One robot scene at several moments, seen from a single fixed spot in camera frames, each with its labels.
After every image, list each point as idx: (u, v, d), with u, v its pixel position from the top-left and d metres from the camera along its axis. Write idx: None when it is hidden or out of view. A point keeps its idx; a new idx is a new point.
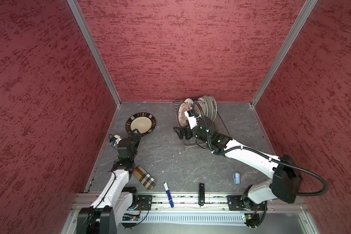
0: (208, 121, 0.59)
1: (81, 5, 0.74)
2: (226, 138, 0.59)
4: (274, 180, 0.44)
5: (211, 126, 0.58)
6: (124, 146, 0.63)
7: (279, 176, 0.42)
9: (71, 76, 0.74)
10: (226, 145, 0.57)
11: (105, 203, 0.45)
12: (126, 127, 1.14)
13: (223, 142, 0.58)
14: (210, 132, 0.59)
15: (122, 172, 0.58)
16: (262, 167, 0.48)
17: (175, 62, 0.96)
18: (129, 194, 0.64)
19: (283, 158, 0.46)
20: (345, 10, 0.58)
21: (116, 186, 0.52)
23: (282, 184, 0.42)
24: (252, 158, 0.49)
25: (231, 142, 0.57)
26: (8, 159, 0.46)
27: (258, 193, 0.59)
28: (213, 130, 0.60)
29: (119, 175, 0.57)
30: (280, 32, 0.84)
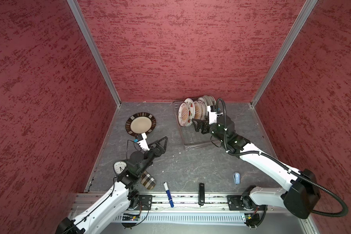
0: (227, 120, 0.58)
1: (81, 5, 0.74)
2: (243, 140, 0.58)
4: (290, 192, 0.42)
5: (230, 126, 0.56)
6: (133, 163, 0.58)
7: (297, 190, 0.40)
9: (71, 76, 0.74)
10: (243, 146, 0.55)
11: (85, 223, 0.44)
12: (126, 128, 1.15)
13: (240, 143, 0.57)
14: (229, 131, 0.58)
15: (122, 189, 0.56)
16: (278, 177, 0.46)
17: (175, 61, 0.96)
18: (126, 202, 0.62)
19: (303, 171, 0.43)
20: (346, 10, 0.58)
21: (106, 205, 0.50)
23: (298, 197, 0.41)
24: (268, 165, 0.48)
25: (248, 146, 0.55)
26: (8, 159, 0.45)
27: (263, 197, 0.58)
28: (231, 130, 0.58)
29: (117, 192, 0.54)
30: (280, 32, 0.84)
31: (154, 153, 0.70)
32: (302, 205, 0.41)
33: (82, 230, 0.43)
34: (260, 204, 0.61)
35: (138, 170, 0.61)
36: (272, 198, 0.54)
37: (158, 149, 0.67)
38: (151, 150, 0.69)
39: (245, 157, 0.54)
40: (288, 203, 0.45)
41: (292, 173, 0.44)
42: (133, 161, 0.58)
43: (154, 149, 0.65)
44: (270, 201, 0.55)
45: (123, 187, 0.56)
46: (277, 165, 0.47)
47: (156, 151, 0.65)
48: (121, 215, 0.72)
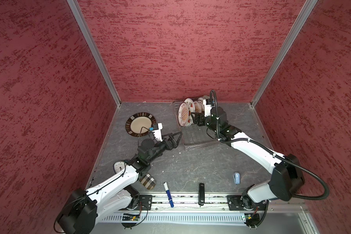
0: (220, 110, 0.62)
1: (81, 5, 0.74)
2: (235, 129, 0.61)
4: (273, 174, 0.45)
5: (222, 116, 0.61)
6: (145, 149, 0.58)
7: (279, 171, 0.42)
9: (71, 76, 0.74)
10: (234, 135, 0.58)
11: (97, 195, 0.45)
12: (126, 127, 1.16)
13: (232, 132, 0.60)
14: (221, 121, 0.62)
15: (133, 172, 0.56)
16: (263, 161, 0.49)
17: (175, 61, 0.96)
18: (127, 198, 0.63)
19: (288, 156, 0.46)
20: (346, 10, 0.58)
21: (117, 185, 0.50)
23: (281, 179, 0.43)
24: (256, 151, 0.51)
25: (239, 135, 0.58)
26: (8, 159, 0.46)
27: (257, 191, 0.60)
28: (224, 120, 0.62)
29: (127, 174, 0.55)
30: (280, 32, 0.84)
31: (166, 145, 0.69)
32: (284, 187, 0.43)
33: (94, 201, 0.43)
34: (259, 201, 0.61)
35: (147, 157, 0.61)
36: (264, 190, 0.55)
37: (171, 144, 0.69)
38: (164, 142, 0.69)
39: (235, 145, 0.58)
40: (274, 186, 0.47)
41: (277, 156, 0.47)
42: (144, 147, 0.59)
43: (166, 142, 0.67)
44: (263, 194, 0.57)
45: (134, 171, 0.57)
46: (263, 150, 0.50)
47: (168, 144, 0.67)
48: (121, 215, 0.72)
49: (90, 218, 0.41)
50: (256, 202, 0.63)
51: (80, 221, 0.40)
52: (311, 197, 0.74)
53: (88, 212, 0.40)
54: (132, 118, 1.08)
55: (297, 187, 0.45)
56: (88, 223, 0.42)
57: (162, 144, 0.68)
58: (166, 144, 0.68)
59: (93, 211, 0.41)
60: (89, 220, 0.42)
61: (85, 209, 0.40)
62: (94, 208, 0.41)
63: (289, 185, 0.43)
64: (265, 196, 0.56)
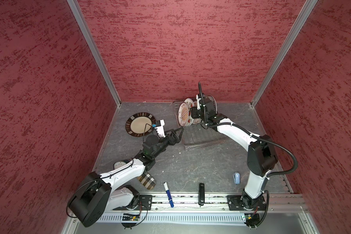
0: (206, 99, 0.70)
1: (81, 5, 0.74)
2: (222, 116, 0.67)
4: (248, 152, 0.51)
5: (209, 105, 0.69)
6: (149, 145, 0.61)
7: (253, 148, 0.48)
9: (71, 76, 0.74)
10: (220, 121, 0.64)
11: (110, 180, 0.47)
12: (126, 127, 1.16)
13: (218, 119, 0.66)
14: (208, 108, 0.70)
15: (141, 164, 0.60)
16: (242, 140, 0.55)
17: (175, 62, 0.96)
18: (130, 195, 0.63)
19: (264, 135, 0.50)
20: (346, 10, 0.58)
21: (127, 172, 0.53)
23: (255, 155, 0.49)
24: (236, 132, 0.57)
25: (224, 120, 0.64)
26: (8, 159, 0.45)
27: (249, 182, 0.62)
28: (210, 108, 0.70)
29: (136, 165, 0.58)
30: (280, 32, 0.84)
31: (168, 140, 0.72)
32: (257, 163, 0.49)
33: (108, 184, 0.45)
34: (256, 196, 0.63)
35: (152, 152, 0.64)
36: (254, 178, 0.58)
37: (174, 139, 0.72)
38: (166, 137, 0.72)
39: (220, 128, 0.64)
40: (249, 164, 0.53)
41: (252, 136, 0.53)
42: (149, 143, 0.61)
43: (169, 137, 0.70)
44: (255, 182, 0.59)
45: (141, 164, 0.60)
46: (242, 131, 0.56)
47: (171, 139, 0.70)
48: (121, 215, 0.72)
49: (103, 200, 0.43)
50: (253, 198, 0.63)
51: (95, 201, 0.41)
52: (311, 198, 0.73)
53: (103, 192, 0.42)
54: (132, 118, 1.08)
55: (270, 165, 0.51)
56: (102, 204, 0.43)
57: (165, 139, 0.71)
58: (168, 140, 0.72)
59: (107, 193, 0.43)
60: (102, 202, 0.43)
61: (99, 191, 0.42)
62: (108, 190, 0.43)
63: (261, 161, 0.49)
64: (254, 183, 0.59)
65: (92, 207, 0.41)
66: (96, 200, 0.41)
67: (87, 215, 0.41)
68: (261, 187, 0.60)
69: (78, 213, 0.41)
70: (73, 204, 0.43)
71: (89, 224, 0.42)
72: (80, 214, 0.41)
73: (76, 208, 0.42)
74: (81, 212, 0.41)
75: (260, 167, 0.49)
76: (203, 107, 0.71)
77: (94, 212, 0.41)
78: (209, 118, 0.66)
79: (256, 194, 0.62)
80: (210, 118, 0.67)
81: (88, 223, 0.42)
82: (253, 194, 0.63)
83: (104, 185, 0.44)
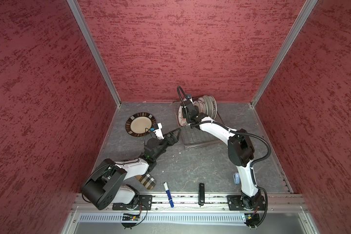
0: (187, 101, 0.74)
1: (81, 5, 0.74)
2: (203, 115, 0.71)
4: (227, 145, 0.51)
5: (189, 106, 0.73)
6: (150, 147, 0.65)
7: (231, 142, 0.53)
9: (71, 76, 0.74)
10: (201, 119, 0.69)
11: (124, 166, 0.51)
12: (126, 127, 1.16)
13: (200, 118, 0.70)
14: (189, 109, 0.74)
15: (146, 162, 0.65)
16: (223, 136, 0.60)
17: (175, 61, 0.96)
18: (132, 192, 0.64)
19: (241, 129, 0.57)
20: (345, 10, 0.58)
21: (136, 166, 0.57)
23: (233, 147, 0.54)
24: (216, 129, 0.62)
25: (205, 118, 0.69)
26: (8, 159, 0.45)
27: (243, 181, 0.64)
28: (192, 109, 0.75)
29: (142, 162, 0.63)
30: (280, 32, 0.84)
31: (167, 141, 0.76)
32: (236, 154, 0.55)
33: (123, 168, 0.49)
34: (252, 193, 0.64)
35: (153, 154, 0.68)
36: (243, 173, 0.61)
37: (172, 139, 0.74)
38: (165, 139, 0.76)
39: (203, 126, 0.68)
40: (230, 156, 0.59)
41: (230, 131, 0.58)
42: (150, 146, 0.65)
43: (168, 138, 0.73)
44: (246, 179, 0.61)
45: (146, 161, 0.66)
46: (221, 127, 0.61)
47: (170, 140, 0.74)
48: (121, 215, 0.72)
49: (117, 183, 0.45)
50: (250, 196, 0.64)
51: (112, 183, 0.45)
52: (311, 198, 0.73)
53: (119, 175, 0.46)
54: (132, 118, 1.08)
55: (249, 155, 0.57)
56: (116, 187, 0.46)
57: (164, 141, 0.75)
58: (167, 141, 0.76)
59: (122, 177, 0.46)
60: (117, 185, 0.46)
61: (116, 174, 0.46)
62: (123, 174, 0.46)
63: (240, 152, 0.55)
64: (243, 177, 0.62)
65: (108, 189, 0.44)
66: (112, 183, 0.45)
67: (103, 197, 0.42)
68: (253, 183, 0.63)
69: (92, 197, 0.43)
70: (86, 189, 0.44)
71: (102, 207, 0.43)
72: (94, 198, 0.43)
73: (88, 192, 0.44)
74: (96, 195, 0.43)
75: (239, 158, 0.54)
76: (184, 108, 0.76)
77: (108, 195, 0.44)
78: (191, 118, 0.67)
79: (252, 190, 0.64)
80: (192, 117, 0.71)
81: (102, 205, 0.43)
82: (249, 191, 0.64)
83: (118, 170, 0.47)
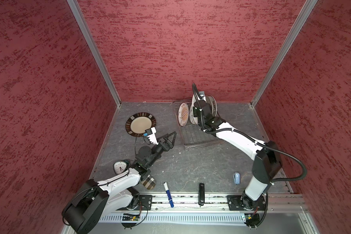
0: (202, 103, 0.63)
1: (81, 5, 0.74)
2: (220, 120, 0.62)
4: (255, 161, 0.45)
5: (205, 108, 0.62)
6: (142, 157, 0.61)
7: (260, 158, 0.45)
9: (71, 76, 0.74)
10: (218, 126, 0.60)
11: (108, 187, 0.48)
12: (126, 127, 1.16)
13: (216, 123, 0.61)
14: (205, 112, 0.63)
15: (136, 173, 0.61)
16: (246, 149, 0.52)
17: (175, 62, 0.96)
18: (129, 196, 0.63)
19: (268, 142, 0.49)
20: (345, 10, 0.58)
21: (123, 181, 0.53)
23: (262, 165, 0.46)
24: (239, 139, 0.53)
25: (224, 125, 0.59)
26: (8, 159, 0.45)
27: (251, 186, 0.61)
28: (207, 112, 0.64)
29: (131, 174, 0.59)
30: (280, 32, 0.84)
31: (162, 147, 0.71)
32: (264, 171, 0.47)
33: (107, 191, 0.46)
34: (256, 197, 0.62)
35: (146, 164, 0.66)
36: (256, 183, 0.57)
37: (167, 145, 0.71)
38: (160, 145, 0.71)
39: (220, 134, 0.59)
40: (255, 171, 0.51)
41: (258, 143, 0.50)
42: (142, 155, 0.61)
43: (163, 144, 0.69)
44: (258, 187, 0.57)
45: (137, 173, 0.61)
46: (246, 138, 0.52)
47: (165, 146, 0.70)
48: (121, 215, 0.72)
49: (100, 207, 0.43)
50: (254, 199, 0.63)
51: (93, 207, 0.42)
52: (311, 198, 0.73)
53: (101, 199, 0.43)
54: (132, 118, 1.08)
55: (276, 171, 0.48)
56: (99, 212, 0.43)
57: (159, 147, 0.71)
58: (162, 147, 0.71)
59: (105, 200, 0.44)
60: (99, 210, 0.43)
61: (97, 197, 0.43)
62: (106, 198, 0.43)
63: (268, 170, 0.46)
64: (258, 187, 0.57)
65: (89, 214, 0.41)
66: (93, 207, 0.42)
67: (84, 223, 0.40)
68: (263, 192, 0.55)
69: (72, 222, 0.41)
70: (66, 214, 0.42)
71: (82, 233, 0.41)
72: (74, 224, 0.41)
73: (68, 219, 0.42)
74: (76, 221, 0.41)
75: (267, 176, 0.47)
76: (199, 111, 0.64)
77: (90, 220, 0.42)
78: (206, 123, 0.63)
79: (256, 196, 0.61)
80: (207, 123, 0.62)
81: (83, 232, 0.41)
82: (254, 195, 0.62)
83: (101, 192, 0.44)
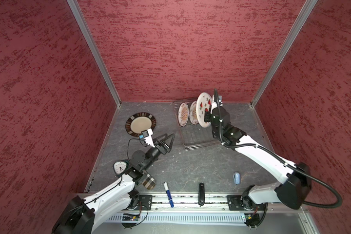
0: (223, 110, 0.57)
1: (81, 5, 0.74)
2: (240, 132, 0.56)
4: (285, 185, 0.42)
5: (225, 117, 0.54)
6: (136, 162, 0.58)
7: (292, 183, 0.40)
9: (71, 76, 0.74)
10: (239, 139, 0.54)
11: (95, 204, 0.46)
12: (126, 127, 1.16)
13: (236, 136, 0.55)
14: (225, 122, 0.56)
15: (130, 181, 0.58)
16: (273, 169, 0.46)
17: (175, 62, 0.96)
18: (127, 199, 0.63)
19: (297, 164, 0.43)
20: (346, 10, 0.58)
21: (113, 193, 0.51)
23: (294, 190, 0.41)
24: (263, 157, 0.48)
25: (245, 139, 0.53)
26: (8, 159, 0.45)
27: (262, 197, 0.58)
28: (226, 122, 0.57)
29: (124, 183, 0.56)
30: (280, 32, 0.84)
31: (159, 151, 0.67)
32: (295, 198, 0.42)
33: (93, 208, 0.44)
34: (260, 202, 0.61)
35: (141, 168, 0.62)
36: (267, 195, 0.55)
37: (164, 148, 0.69)
38: (156, 148, 0.67)
39: (240, 149, 0.54)
40: (281, 194, 0.46)
41: (288, 166, 0.44)
42: (136, 160, 0.58)
43: (159, 148, 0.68)
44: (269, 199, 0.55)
45: (130, 180, 0.59)
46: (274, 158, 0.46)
47: (161, 149, 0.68)
48: (121, 215, 0.72)
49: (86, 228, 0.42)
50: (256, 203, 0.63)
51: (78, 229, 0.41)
52: (311, 198, 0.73)
53: (87, 219, 0.41)
54: (132, 118, 1.08)
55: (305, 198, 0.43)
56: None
57: (155, 151, 0.67)
58: (159, 150, 0.67)
59: (91, 220, 0.42)
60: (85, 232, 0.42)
61: (83, 217, 0.41)
62: (92, 217, 0.42)
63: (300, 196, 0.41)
64: (269, 199, 0.55)
65: None
66: (78, 229, 0.41)
67: None
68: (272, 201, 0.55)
69: None
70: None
71: None
72: None
73: None
74: None
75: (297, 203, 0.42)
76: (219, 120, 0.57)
77: None
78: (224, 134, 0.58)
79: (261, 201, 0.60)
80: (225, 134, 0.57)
81: None
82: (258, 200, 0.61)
83: (88, 211, 0.43)
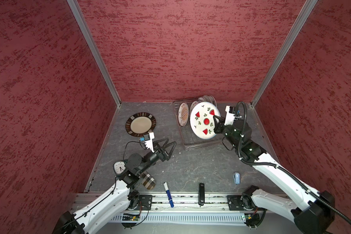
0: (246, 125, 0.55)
1: (81, 5, 0.74)
2: (259, 149, 0.54)
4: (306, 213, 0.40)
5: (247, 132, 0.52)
6: (132, 165, 0.56)
7: (313, 212, 0.38)
9: (71, 76, 0.74)
10: (258, 156, 0.52)
11: (85, 218, 0.45)
12: (126, 127, 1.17)
13: (255, 152, 0.54)
14: (245, 137, 0.54)
15: (124, 188, 0.56)
16: (293, 195, 0.44)
17: (175, 62, 0.96)
18: (126, 201, 0.62)
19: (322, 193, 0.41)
20: (346, 10, 0.58)
21: (106, 203, 0.50)
23: (314, 220, 0.39)
24: (284, 181, 0.45)
25: (264, 156, 0.52)
26: (8, 159, 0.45)
27: (268, 206, 0.57)
28: (247, 137, 0.55)
29: (117, 190, 0.55)
30: (280, 32, 0.84)
31: (157, 156, 0.65)
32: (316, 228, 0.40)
33: (82, 224, 0.43)
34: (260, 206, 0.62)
35: (137, 171, 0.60)
36: (277, 207, 0.53)
37: (163, 155, 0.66)
38: (155, 153, 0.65)
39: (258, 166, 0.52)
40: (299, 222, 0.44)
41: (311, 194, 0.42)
42: (132, 164, 0.56)
43: (159, 153, 0.63)
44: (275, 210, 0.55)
45: (125, 186, 0.57)
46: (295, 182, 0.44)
47: (161, 156, 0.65)
48: (121, 215, 0.72)
49: None
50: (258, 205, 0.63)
51: None
52: None
53: None
54: (132, 118, 1.08)
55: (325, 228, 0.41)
56: None
57: (154, 155, 0.65)
58: (158, 155, 0.63)
59: None
60: None
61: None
62: None
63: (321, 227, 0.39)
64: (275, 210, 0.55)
65: None
66: None
67: None
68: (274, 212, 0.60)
69: None
70: None
71: None
72: None
73: None
74: None
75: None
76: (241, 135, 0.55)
77: None
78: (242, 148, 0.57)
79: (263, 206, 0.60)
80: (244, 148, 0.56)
81: None
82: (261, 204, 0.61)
83: (78, 227, 0.42)
